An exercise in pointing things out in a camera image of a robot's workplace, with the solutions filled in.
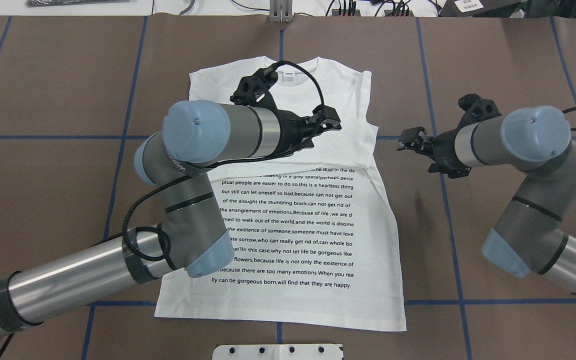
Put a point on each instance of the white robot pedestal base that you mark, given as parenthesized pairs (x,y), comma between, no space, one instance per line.
(315,351)

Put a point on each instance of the aluminium frame post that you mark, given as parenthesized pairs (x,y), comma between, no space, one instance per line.
(281,11)

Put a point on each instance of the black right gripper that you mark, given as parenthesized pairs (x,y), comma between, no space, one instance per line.
(444,149)

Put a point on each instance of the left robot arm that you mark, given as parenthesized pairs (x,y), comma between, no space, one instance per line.
(176,226)

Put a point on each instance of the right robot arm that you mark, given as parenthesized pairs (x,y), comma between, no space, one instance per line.
(536,141)

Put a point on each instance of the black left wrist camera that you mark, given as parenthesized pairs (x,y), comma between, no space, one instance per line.
(254,90)

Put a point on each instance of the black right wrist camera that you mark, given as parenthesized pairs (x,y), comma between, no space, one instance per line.
(476,109)

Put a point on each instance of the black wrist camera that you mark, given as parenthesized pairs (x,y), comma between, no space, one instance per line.
(254,90)
(476,109)

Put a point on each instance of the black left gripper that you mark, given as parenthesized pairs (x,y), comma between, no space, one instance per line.
(290,130)

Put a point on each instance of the white long-sleeve printed shirt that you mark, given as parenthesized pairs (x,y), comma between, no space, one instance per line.
(315,240)

